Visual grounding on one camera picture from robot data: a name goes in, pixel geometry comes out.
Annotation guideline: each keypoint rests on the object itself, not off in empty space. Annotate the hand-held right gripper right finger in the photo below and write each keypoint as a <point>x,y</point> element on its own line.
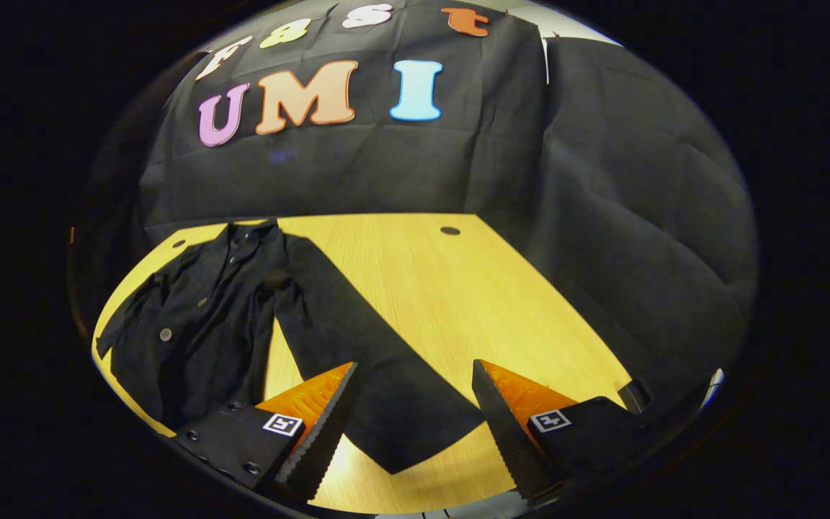
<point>505,440</point>

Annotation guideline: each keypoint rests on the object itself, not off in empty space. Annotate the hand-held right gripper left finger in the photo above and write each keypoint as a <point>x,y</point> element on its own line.
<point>325,440</point>

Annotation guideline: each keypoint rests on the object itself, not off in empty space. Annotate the black buttoned jacket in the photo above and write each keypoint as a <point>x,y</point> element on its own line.
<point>199,324</point>

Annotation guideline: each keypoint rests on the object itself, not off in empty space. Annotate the black backdrop cloth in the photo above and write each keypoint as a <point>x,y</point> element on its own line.
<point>458,166</point>

